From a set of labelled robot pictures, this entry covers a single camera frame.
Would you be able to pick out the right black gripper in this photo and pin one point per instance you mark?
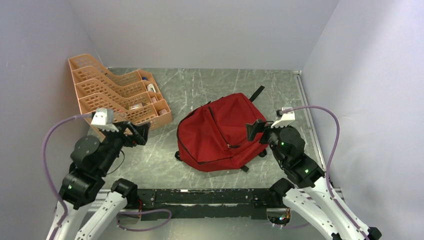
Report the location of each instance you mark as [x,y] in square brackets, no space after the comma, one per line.
[259,125]

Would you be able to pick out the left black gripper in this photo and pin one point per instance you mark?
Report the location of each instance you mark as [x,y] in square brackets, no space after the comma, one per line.
[138,135]

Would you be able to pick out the red backpack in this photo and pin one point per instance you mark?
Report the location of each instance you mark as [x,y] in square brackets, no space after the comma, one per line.
[213,137]

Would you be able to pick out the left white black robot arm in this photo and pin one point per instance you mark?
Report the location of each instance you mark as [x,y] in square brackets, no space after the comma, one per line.
[75,196]

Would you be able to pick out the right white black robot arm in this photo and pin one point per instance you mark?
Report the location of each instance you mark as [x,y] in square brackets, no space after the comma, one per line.
[305,189]

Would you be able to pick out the orange plastic file organizer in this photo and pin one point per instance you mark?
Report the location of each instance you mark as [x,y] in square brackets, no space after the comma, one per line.
[133,96]

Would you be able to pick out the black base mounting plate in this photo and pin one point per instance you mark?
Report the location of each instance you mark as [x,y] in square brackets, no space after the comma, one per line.
[253,203]

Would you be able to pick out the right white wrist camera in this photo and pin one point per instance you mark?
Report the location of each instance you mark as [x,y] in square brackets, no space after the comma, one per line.
[284,117]

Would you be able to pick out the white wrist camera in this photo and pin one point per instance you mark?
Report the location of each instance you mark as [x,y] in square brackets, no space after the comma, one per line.
[103,119]
[284,117]

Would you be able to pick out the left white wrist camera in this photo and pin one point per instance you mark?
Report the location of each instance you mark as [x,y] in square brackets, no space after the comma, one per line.
[103,119]

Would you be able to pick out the aluminium frame rail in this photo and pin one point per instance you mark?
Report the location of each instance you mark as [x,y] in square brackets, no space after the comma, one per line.
[163,216]

